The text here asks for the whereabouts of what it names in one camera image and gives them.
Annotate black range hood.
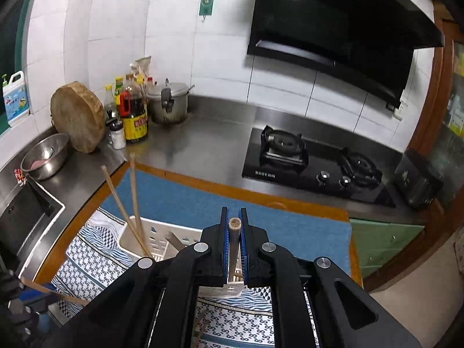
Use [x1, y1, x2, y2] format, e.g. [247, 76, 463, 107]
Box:
[247, 0, 446, 107]

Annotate assorted small packaged boxes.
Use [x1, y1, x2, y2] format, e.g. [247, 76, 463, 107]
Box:
[447, 43, 464, 136]

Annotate large dark soy sauce bottle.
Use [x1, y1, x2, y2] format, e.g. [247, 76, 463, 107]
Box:
[119, 89, 148, 143]

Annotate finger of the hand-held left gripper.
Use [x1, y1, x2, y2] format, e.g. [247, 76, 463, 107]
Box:
[0, 269, 25, 300]
[7, 294, 49, 336]

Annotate white wall socket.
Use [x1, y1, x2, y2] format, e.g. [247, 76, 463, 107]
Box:
[393, 99, 409, 120]

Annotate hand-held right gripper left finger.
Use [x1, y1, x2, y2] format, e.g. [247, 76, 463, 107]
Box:
[43, 206, 233, 348]

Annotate metal pressure cooker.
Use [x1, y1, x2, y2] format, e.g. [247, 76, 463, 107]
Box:
[147, 79, 195, 125]

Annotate wooden glass-door cabinet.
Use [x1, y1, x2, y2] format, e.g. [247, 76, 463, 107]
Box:
[362, 0, 464, 292]

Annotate light wooden chopstick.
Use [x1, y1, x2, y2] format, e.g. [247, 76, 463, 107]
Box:
[165, 230, 190, 253]
[20, 276, 89, 306]
[101, 166, 153, 259]
[191, 319, 211, 348]
[129, 153, 145, 252]
[226, 217, 243, 283]

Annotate white shaker with black cap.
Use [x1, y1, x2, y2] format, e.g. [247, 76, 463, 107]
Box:
[110, 120, 127, 149]

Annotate clear plastic food bag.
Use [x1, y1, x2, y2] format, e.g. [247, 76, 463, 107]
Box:
[130, 56, 152, 82]

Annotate white plastic utensil holder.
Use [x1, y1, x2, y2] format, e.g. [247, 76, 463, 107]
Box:
[118, 215, 244, 300]

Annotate stainless steel sink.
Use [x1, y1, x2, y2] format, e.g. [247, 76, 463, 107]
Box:
[0, 179, 66, 274]

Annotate black rectangular container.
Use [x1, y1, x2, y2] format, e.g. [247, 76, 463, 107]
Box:
[394, 149, 445, 210]

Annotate black gas stove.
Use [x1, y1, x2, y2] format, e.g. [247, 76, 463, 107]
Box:
[242, 125, 397, 208]

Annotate round wooden cutting board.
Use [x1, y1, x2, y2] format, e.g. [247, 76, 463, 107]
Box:
[50, 81, 106, 154]

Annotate stainless steel bowl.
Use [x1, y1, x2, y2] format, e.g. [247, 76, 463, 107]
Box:
[21, 133, 70, 181]

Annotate green cabinet front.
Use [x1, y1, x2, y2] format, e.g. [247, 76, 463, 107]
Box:
[350, 217, 425, 280]

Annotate green window frame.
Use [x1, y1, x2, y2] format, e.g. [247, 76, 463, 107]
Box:
[0, 0, 37, 138]

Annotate blue patterned woven mat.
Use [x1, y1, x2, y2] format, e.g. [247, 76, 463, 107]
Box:
[51, 168, 353, 348]

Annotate white detergent bottle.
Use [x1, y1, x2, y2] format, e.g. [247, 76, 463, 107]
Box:
[2, 71, 30, 127]

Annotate green-label bottle with yellow cap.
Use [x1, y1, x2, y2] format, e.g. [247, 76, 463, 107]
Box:
[114, 77, 126, 106]

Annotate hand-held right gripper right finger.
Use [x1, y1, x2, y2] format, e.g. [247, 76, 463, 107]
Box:
[237, 206, 421, 348]

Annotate clear bottle with yellow cap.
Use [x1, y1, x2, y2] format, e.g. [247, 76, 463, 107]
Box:
[104, 84, 117, 119]

